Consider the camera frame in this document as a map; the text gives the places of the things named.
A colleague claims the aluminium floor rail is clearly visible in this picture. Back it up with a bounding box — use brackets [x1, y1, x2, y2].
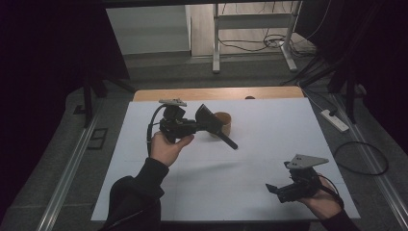
[37, 115, 99, 231]
[331, 94, 408, 230]

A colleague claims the looped black cable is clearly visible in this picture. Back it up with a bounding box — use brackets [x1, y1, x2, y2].
[332, 141, 390, 177]

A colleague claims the white metal stand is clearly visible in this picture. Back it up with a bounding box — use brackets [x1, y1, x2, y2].
[212, 0, 303, 74]

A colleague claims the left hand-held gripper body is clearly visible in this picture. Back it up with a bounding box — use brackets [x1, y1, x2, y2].
[158, 98, 197, 144]

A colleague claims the dark curtain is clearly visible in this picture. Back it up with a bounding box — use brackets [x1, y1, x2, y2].
[294, 0, 408, 155]
[0, 0, 131, 206]

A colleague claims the tangle of floor cables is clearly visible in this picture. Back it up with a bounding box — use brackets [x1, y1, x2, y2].
[217, 30, 317, 59]

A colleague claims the tan cup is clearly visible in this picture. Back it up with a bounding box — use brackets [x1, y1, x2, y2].
[210, 111, 233, 139]

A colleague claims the person's left hand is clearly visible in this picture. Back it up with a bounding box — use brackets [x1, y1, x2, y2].
[149, 130, 195, 167]

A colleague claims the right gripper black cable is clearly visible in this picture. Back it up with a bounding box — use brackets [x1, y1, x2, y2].
[317, 174, 345, 210]

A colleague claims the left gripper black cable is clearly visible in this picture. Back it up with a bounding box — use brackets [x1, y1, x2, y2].
[146, 104, 167, 158]

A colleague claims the wooden table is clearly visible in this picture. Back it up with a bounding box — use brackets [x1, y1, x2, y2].
[133, 86, 305, 103]

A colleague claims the white power strip cable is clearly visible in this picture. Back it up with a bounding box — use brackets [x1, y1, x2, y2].
[299, 84, 325, 114]

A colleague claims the white table cover board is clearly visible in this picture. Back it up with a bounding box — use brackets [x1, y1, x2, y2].
[90, 97, 361, 222]

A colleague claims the white power strip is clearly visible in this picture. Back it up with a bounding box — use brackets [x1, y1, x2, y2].
[320, 109, 350, 133]

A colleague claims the person's right hand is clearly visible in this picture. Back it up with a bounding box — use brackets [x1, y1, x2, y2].
[296, 175, 344, 221]

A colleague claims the black tripod stand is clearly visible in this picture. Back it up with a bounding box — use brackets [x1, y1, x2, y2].
[280, 54, 360, 124]
[81, 75, 139, 129]

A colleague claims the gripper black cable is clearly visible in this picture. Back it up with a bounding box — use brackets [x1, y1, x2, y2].
[317, 174, 345, 210]
[146, 104, 167, 158]

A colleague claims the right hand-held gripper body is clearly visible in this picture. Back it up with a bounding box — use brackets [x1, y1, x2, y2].
[277, 154, 330, 204]

